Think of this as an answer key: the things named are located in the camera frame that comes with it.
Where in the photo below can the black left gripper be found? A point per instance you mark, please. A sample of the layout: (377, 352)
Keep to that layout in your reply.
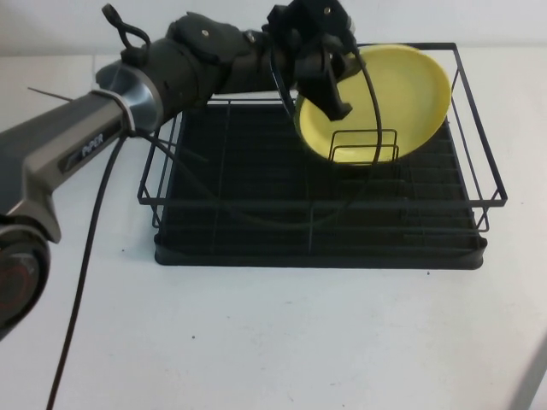
(284, 38)

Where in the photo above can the grey and black left robot arm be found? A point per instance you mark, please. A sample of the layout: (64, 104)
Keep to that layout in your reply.
(85, 115)

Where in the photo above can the black plastic drip tray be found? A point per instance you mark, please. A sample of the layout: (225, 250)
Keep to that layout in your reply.
(256, 171)

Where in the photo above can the yellow round plate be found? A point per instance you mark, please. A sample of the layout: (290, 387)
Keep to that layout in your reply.
(406, 98)

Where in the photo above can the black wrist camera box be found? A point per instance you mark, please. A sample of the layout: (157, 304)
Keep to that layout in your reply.
(325, 13)

